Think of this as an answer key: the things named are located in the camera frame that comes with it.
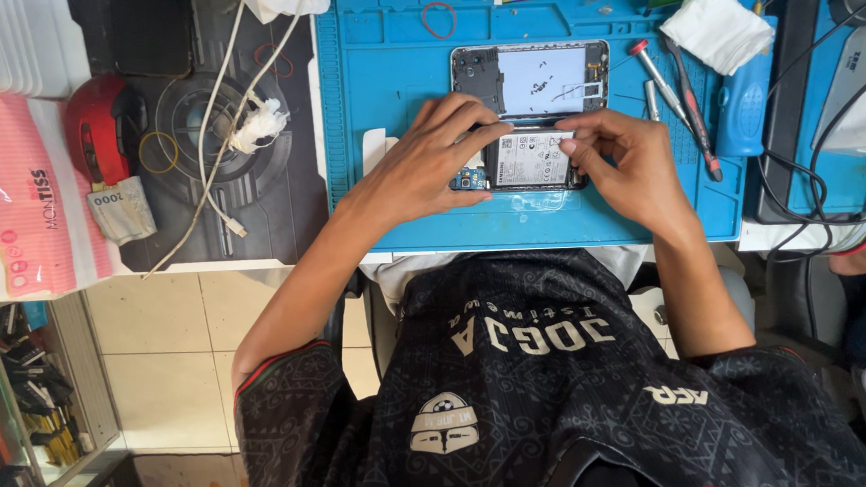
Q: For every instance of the person's left hand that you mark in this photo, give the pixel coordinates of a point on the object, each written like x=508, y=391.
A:
x=417, y=169

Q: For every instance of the person's right hand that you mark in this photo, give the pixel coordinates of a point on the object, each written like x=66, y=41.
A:
x=639, y=174

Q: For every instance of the black smartphone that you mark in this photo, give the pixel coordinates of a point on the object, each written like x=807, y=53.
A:
x=479, y=75

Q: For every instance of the white sticker strip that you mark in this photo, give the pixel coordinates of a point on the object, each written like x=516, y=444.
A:
x=375, y=149

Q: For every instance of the small blue circuit board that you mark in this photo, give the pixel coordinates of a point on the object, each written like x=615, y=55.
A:
x=468, y=179

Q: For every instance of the short silver screwdriver bit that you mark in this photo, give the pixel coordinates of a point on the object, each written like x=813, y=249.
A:
x=652, y=102

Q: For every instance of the black and red tweezers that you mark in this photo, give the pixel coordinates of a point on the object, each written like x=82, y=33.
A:
x=696, y=118

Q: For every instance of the silver screwdriver with red cap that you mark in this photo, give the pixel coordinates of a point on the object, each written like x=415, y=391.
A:
x=660, y=79

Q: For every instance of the clear plastic film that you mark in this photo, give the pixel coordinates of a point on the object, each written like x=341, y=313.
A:
x=543, y=200

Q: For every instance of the blue silicone repair mat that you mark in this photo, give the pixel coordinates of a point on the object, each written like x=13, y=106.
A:
x=377, y=74

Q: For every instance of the white phone battery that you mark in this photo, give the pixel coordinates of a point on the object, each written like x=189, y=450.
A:
x=529, y=161

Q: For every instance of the group of tiny black screws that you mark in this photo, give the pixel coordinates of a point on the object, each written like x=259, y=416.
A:
x=541, y=86

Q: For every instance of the black printed desk mat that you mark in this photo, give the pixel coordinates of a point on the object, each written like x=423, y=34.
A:
x=279, y=193

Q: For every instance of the red rubber band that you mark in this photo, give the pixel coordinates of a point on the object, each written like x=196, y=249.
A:
x=260, y=62
x=427, y=27

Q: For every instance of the small crumpled white tissue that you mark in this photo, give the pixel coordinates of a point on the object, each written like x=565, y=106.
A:
x=259, y=126

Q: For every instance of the folded white tissue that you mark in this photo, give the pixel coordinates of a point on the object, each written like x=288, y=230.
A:
x=717, y=29

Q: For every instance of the black tray with blue mat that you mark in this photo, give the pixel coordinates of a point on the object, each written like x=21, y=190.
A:
x=811, y=167

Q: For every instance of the white soldering station unit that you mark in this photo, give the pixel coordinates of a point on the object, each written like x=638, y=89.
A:
x=864, y=97

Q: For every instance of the person's black patterned shirt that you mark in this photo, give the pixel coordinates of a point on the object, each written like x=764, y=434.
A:
x=533, y=403

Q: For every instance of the yellow rubber band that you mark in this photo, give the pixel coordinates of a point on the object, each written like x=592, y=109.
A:
x=144, y=162

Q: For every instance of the folded grey banknote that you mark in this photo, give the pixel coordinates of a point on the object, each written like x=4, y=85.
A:
x=123, y=211

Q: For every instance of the black phone with dark screen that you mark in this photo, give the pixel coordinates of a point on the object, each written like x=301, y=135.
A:
x=151, y=31

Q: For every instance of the red computer mouse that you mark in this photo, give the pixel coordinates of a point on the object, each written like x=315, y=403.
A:
x=99, y=128

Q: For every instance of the pink tissue pack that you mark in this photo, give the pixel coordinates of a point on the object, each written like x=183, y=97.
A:
x=9, y=194

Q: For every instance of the stack of white trays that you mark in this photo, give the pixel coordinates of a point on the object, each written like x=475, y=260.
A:
x=15, y=43

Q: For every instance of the glass display cabinet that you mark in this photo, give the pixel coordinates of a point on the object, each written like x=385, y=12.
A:
x=23, y=419

